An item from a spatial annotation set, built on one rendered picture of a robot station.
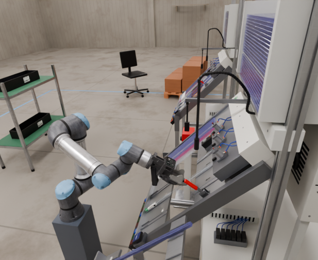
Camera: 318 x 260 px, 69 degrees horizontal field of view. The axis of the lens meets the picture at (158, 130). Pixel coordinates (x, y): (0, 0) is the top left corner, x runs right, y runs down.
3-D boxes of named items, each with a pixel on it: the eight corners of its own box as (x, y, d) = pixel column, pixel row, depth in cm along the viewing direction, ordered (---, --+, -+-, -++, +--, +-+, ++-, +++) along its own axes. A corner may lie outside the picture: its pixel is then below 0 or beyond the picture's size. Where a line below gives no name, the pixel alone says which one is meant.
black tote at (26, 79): (7, 92, 254) (3, 82, 249) (-6, 92, 257) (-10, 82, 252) (39, 78, 304) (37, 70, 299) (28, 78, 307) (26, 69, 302)
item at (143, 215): (144, 249, 110) (132, 241, 109) (166, 166, 167) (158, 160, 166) (145, 248, 110) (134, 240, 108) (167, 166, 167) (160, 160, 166)
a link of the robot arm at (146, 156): (135, 167, 107) (140, 157, 114) (144, 171, 107) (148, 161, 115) (141, 156, 103) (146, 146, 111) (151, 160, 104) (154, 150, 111)
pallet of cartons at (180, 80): (206, 84, 574) (208, 55, 542) (203, 101, 472) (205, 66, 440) (173, 83, 594) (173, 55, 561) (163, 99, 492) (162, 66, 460)
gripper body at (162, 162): (175, 170, 104) (151, 158, 103) (166, 182, 108) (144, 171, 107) (177, 160, 110) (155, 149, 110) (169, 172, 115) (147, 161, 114)
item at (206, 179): (202, 214, 92) (193, 206, 92) (204, 135, 150) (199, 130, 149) (274, 171, 77) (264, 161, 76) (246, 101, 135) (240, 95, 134)
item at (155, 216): (141, 245, 109) (136, 241, 108) (164, 163, 166) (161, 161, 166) (168, 229, 100) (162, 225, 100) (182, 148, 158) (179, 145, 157)
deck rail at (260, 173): (143, 253, 108) (133, 246, 107) (144, 249, 110) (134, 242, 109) (275, 175, 76) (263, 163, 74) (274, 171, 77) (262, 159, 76)
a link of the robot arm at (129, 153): (120, 146, 114) (125, 135, 108) (140, 156, 115) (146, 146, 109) (114, 157, 108) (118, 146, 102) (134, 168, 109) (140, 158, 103)
